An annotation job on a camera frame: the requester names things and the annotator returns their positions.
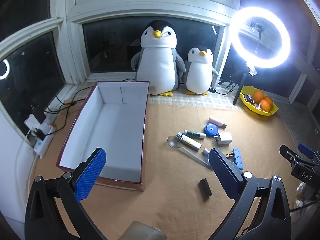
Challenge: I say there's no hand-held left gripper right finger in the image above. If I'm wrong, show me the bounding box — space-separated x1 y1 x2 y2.
209 147 292 240

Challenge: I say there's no blue round tape measure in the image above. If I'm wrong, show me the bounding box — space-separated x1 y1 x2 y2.
204 124 218 137

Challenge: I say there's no large penguin plush toy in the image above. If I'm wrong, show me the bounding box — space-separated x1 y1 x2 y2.
131 19 187 97

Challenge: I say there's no white cable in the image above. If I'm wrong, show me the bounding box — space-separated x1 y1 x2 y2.
14 129 34 183

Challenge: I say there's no blue phone stand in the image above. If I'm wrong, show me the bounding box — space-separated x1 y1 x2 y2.
231 147 245 170

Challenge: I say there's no small penguin plush toy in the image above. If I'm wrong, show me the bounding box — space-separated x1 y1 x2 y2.
184 46 220 96

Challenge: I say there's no black charger brick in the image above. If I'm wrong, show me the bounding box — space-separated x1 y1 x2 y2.
31 105 47 120

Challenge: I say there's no checkered table mat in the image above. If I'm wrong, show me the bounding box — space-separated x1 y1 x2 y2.
147 80 248 110

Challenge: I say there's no white charger adapter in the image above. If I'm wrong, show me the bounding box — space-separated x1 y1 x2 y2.
215 132 233 146

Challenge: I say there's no yellow fruit bowl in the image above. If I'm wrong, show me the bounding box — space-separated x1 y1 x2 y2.
239 85 279 117

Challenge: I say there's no white power strip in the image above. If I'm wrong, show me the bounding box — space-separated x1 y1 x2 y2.
32 125 57 159

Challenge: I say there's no pink cosmetic tube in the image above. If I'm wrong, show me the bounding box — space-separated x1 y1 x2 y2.
208 116 227 128

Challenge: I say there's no black plug adapter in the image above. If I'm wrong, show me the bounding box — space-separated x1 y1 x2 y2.
32 129 47 141

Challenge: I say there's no long black cable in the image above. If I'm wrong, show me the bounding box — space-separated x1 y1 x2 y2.
45 79 137 113

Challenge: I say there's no black usb cable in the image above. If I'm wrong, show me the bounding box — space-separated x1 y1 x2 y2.
45 94 78 133

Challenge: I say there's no green glitter tube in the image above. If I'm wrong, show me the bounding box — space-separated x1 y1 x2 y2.
184 129 206 139

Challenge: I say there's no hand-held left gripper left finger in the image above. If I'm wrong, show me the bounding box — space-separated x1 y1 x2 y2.
24 147 108 240

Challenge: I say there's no patterned lighter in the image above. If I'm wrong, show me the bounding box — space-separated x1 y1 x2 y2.
176 132 202 151

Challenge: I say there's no clear plastic spoon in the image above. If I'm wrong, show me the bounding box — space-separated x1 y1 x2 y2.
167 135 213 172

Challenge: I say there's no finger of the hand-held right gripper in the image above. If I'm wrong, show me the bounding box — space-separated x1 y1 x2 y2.
279 144 310 167
297 142 320 164

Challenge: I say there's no small black block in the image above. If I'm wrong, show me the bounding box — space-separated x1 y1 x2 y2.
198 178 213 202

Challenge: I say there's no black ring light stand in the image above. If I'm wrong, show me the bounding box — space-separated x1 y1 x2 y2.
232 65 258 105

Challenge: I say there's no white ring light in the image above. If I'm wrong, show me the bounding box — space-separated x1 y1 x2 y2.
229 6 291 68

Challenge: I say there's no white charger brick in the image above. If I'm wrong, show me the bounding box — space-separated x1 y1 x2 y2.
24 114 48 130

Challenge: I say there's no white window frame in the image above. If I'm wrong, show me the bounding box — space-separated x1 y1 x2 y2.
0 0 320 120

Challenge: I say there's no small blue liquid bottle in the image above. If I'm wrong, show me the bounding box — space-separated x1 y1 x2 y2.
201 148 212 162

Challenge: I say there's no red and white cardboard box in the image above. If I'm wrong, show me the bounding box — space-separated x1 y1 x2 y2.
56 81 150 192

